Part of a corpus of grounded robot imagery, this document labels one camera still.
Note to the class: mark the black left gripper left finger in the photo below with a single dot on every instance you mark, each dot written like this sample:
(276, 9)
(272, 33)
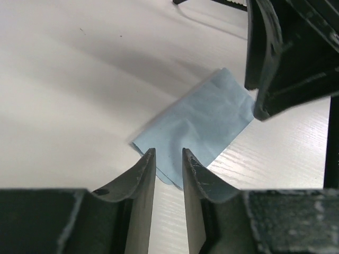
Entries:
(115, 218)

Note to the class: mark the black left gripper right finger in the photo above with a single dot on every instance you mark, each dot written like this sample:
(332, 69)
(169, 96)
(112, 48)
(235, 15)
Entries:
(223, 219)

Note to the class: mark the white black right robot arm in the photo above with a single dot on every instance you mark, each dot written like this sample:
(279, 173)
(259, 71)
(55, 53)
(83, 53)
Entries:
(332, 143)

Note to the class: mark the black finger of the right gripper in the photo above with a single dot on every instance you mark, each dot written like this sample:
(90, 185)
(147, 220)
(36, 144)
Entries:
(301, 55)
(256, 46)

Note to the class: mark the light blue cleaning cloth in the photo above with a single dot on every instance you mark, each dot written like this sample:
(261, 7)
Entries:
(205, 121)

